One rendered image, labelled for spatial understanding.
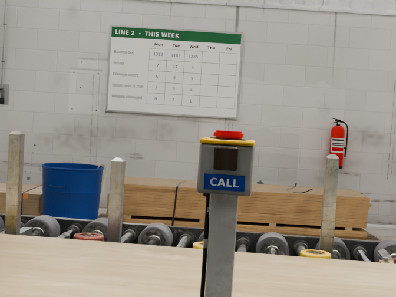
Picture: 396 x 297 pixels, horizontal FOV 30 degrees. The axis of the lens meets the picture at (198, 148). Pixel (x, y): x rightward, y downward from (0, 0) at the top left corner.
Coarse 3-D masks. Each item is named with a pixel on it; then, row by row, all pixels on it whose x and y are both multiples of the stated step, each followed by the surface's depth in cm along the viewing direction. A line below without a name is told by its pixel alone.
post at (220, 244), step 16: (224, 208) 95; (208, 224) 97; (224, 224) 96; (208, 240) 96; (224, 240) 96; (208, 256) 96; (224, 256) 96; (208, 272) 96; (224, 272) 96; (208, 288) 96; (224, 288) 96
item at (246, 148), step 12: (204, 144) 94; (216, 144) 94; (228, 144) 93; (240, 144) 93; (252, 144) 93; (204, 156) 94; (240, 156) 93; (252, 156) 93; (204, 168) 94; (240, 168) 93; (252, 168) 93; (252, 180) 98; (204, 192) 94; (216, 192) 94; (228, 192) 94; (240, 192) 93
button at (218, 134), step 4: (216, 132) 96; (220, 132) 95; (224, 132) 95; (228, 132) 95; (232, 132) 95; (236, 132) 95; (240, 132) 96; (216, 136) 96; (220, 136) 95; (224, 136) 95; (228, 136) 95; (232, 136) 95; (236, 136) 95; (240, 136) 95
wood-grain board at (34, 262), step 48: (0, 240) 184; (48, 240) 188; (0, 288) 138; (48, 288) 140; (96, 288) 142; (144, 288) 144; (192, 288) 147; (240, 288) 149; (288, 288) 152; (336, 288) 154; (384, 288) 157
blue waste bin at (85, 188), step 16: (48, 176) 630; (64, 176) 624; (80, 176) 626; (96, 176) 637; (48, 192) 631; (64, 192) 625; (80, 192) 627; (96, 192) 639; (48, 208) 633; (64, 208) 627; (80, 208) 629; (96, 208) 644
